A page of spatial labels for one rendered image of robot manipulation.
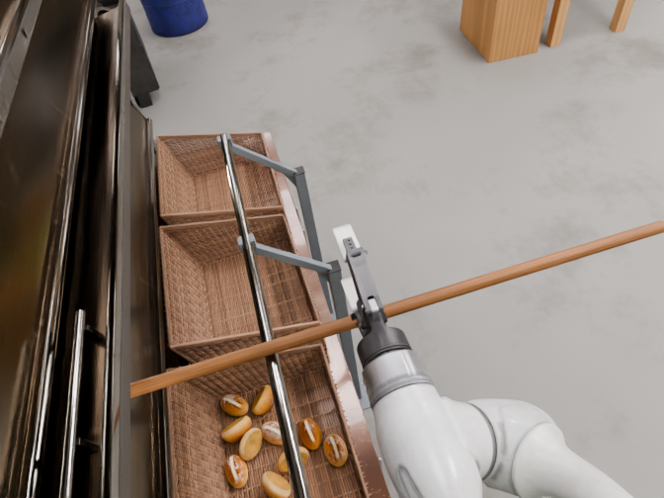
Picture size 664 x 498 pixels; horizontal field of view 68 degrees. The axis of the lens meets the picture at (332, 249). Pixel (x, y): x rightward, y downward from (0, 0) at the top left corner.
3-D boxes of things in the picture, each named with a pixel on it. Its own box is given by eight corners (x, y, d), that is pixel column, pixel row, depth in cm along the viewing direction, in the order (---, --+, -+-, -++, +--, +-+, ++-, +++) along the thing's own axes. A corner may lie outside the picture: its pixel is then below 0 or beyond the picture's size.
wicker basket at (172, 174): (181, 262, 209) (156, 217, 188) (175, 179, 246) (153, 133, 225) (291, 232, 213) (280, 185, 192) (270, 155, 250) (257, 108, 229)
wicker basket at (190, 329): (195, 389, 170) (165, 351, 149) (180, 270, 207) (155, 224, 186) (328, 346, 175) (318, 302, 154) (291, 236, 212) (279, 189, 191)
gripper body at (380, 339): (362, 357, 66) (342, 302, 72) (366, 384, 73) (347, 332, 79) (414, 340, 67) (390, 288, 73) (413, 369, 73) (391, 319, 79)
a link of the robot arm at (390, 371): (373, 423, 69) (360, 385, 73) (434, 403, 70) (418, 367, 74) (370, 396, 62) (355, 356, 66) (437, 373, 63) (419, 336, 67)
